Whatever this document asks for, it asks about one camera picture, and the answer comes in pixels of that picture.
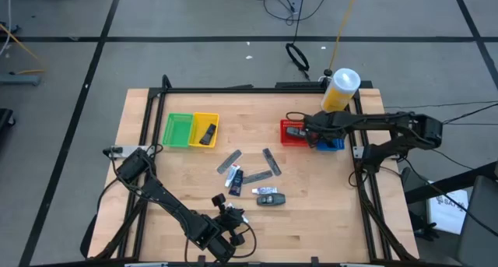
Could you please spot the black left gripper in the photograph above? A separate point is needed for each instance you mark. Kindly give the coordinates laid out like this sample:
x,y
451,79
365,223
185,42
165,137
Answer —
x,y
232,220

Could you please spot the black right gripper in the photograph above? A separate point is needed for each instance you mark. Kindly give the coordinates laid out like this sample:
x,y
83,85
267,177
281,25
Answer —
x,y
327,125

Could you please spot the small white tube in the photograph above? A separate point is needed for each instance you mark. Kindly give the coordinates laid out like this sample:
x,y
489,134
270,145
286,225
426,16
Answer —
x,y
244,219

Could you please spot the grey body wash bottle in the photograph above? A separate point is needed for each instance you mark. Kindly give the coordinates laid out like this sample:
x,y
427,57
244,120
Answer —
x,y
295,132

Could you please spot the dark blue sachet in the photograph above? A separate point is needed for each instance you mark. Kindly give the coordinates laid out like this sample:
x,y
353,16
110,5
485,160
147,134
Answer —
x,y
236,185

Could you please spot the black remote-like device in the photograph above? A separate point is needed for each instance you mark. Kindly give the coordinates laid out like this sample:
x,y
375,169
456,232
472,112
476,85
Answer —
x,y
271,199

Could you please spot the clear small tube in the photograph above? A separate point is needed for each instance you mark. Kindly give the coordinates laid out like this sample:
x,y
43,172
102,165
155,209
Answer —
x,y
264,190

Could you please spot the grey comb sachet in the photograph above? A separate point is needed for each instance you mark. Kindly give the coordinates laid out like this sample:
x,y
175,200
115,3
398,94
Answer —
x,y
257,177
229,162
272,162

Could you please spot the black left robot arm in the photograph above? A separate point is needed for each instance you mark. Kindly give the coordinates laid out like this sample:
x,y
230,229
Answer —
x,y
167,199

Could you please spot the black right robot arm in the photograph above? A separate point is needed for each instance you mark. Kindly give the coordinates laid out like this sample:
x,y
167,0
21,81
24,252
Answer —
x,y
389,121

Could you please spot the red plastic basket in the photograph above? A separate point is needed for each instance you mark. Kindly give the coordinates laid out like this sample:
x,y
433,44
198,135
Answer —
x,y
290,140

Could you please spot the blue plastic basket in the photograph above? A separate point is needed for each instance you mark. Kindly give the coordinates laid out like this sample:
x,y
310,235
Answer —
x,y
337,145

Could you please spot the white yellow wipes canister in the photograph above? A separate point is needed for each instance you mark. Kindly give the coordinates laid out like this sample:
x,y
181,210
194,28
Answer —
x,y
340,92

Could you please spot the yellow plastic basket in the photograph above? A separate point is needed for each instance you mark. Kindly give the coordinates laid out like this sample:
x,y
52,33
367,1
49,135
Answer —
x,y
198,123

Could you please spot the green plastic basket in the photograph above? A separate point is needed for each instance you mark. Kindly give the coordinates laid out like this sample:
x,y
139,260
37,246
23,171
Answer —
x,y
177,130

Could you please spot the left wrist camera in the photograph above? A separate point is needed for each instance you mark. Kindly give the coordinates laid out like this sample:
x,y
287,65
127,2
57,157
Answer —
x,y
218,201

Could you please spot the silver base bracket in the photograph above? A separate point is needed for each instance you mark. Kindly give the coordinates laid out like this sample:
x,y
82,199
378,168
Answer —
x,y
118,151
358,152

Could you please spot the black table frame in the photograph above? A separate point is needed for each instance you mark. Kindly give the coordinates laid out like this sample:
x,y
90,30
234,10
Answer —
x,y
253,90

